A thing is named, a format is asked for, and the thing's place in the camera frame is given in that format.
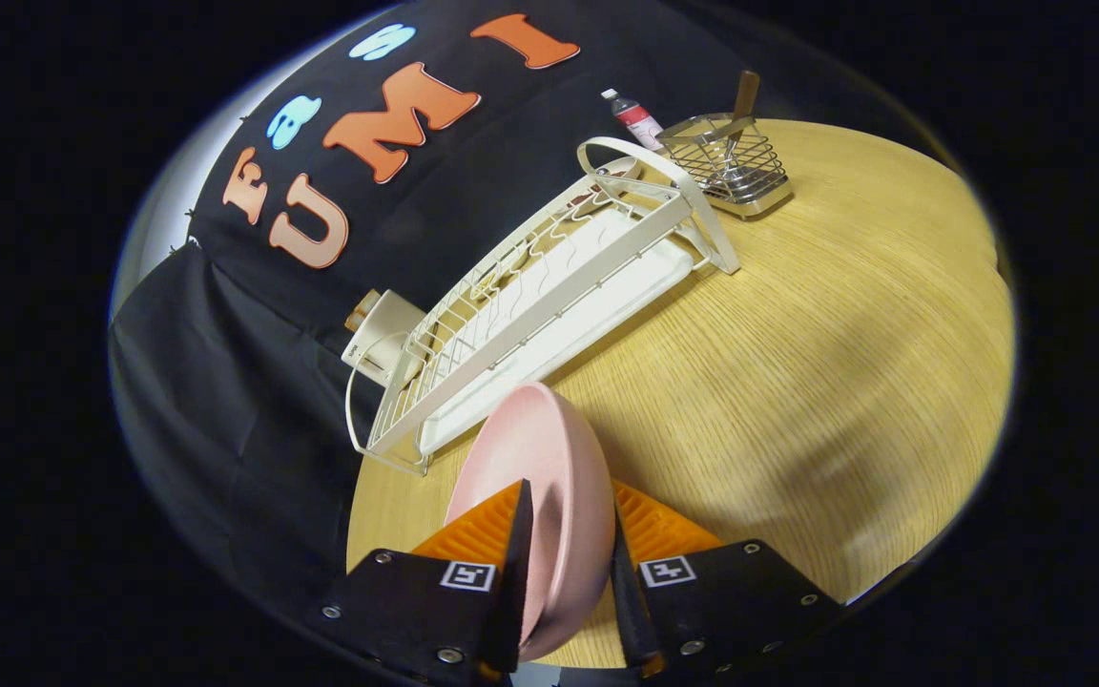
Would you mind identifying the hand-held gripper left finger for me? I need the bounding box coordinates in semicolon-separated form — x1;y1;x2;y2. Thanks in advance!
311;479;535;687

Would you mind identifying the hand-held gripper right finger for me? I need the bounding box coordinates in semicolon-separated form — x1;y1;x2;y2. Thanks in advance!
610;479;844;683

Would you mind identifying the pink plate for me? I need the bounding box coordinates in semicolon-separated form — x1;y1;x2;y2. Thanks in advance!
445;382;617;662

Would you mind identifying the white wire dish rack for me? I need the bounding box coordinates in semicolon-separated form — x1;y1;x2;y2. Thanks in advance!
345;136;741;476

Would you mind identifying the metal wire basket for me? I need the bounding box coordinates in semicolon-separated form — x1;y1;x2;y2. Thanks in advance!
654;112;795;220

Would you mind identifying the wooden handled spoon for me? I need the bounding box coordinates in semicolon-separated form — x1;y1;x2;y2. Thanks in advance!
716;69;762;187

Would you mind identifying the white drip tray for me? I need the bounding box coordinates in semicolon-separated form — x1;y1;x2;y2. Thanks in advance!
416;205;708;457

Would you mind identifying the white toaster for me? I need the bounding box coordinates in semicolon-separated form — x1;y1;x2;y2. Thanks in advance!
341;289;428;387

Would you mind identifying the black backdrop cloth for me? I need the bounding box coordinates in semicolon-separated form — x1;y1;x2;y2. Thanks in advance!
111;0;894;612

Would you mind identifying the red label water bottle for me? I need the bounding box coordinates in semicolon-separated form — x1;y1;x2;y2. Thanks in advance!
601;88;665;152

